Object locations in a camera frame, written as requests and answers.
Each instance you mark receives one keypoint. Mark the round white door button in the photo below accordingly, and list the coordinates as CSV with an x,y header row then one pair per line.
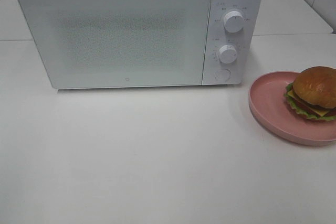
x,y
222,75

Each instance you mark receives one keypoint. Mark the white microwave door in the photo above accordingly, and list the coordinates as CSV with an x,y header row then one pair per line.
x,y
119,43

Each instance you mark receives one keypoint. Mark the white microwave knob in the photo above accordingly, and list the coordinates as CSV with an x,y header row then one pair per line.
x,y
227,54
233,21

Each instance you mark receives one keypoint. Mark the pink round plate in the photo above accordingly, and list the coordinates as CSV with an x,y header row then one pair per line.
x,y
269,107

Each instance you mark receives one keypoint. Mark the toy burger with lettuce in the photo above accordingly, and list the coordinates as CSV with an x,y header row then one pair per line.
x,y
312,94

